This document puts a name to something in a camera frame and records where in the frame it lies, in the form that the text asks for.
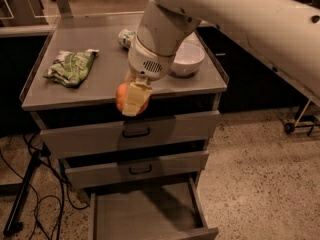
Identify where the bottom grey drawer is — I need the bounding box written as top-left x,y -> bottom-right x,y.
88,174 -> 219,240

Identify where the black floor cable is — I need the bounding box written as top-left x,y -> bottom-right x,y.
0,130 -> 90,240

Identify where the white bowl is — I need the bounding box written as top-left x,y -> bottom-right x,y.
170,43 -> 205,77

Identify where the orange fruit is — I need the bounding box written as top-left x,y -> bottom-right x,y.
115,82 -> 150,116

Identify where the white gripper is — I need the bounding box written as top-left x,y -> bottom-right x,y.
121,37 -> 175,118

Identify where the green chip bag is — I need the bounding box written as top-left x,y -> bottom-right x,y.
43,49 -> 99,88

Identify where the black stand pole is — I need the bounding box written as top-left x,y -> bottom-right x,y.
3,151 -> 40,237

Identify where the middle grey drawer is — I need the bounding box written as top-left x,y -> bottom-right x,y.
66,151 -> 209,189

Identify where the top grey drawer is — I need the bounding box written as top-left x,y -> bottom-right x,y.
40,110 -> 220,158

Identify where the crushed soda can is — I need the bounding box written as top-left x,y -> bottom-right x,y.
118,29 -> 136,49

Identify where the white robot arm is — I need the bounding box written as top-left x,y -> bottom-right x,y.
117,0 -> 320,117

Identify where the grey drawer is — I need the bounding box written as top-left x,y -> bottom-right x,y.
66,151 -> 209,189
40,110 -> 220,158
88,174 -> 219,240

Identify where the grey drawer cabinet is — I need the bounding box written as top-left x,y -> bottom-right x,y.
19,10 -> 231,240

